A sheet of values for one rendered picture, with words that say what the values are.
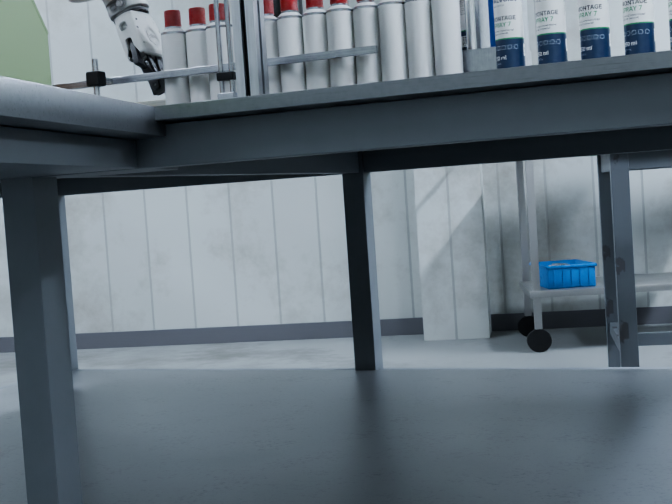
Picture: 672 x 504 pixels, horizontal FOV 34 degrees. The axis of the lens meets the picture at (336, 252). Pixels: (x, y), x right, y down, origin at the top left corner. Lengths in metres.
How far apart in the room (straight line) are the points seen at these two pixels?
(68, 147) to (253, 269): 4.12
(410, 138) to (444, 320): 3.69
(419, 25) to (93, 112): 0.87
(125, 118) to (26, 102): 0.28
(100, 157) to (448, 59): 0.78
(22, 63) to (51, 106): 0.21
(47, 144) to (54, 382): 0.50
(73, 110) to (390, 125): 0.41
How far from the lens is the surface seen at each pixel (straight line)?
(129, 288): 5.68
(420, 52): 2.05
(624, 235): 3.23
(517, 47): 2.01
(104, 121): 1.37
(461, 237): 5.06
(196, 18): 2.26
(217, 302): 5.54
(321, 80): 2.12
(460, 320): 5.09
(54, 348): 1.72
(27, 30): 1.46
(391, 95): 1.40
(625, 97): 1.37
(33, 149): 1.30
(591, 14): 1.98
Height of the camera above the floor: 0.69
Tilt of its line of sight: 3 degrees down
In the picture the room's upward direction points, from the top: 4 degrees counter-clockwise
